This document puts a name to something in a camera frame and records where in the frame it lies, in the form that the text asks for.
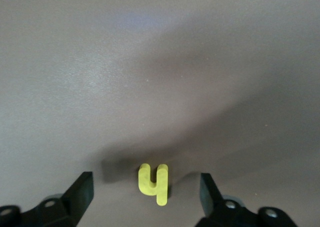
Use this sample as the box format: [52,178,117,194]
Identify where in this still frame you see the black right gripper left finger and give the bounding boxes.
[0,171,95,227]

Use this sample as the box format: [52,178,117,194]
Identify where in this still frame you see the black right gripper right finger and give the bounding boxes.
[194,173,298,227]

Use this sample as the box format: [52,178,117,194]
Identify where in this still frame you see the yellow foam letter h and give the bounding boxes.
[138,163,169,207]

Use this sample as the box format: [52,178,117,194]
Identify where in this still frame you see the brown table cover sheet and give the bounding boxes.
[0,0,320,227]

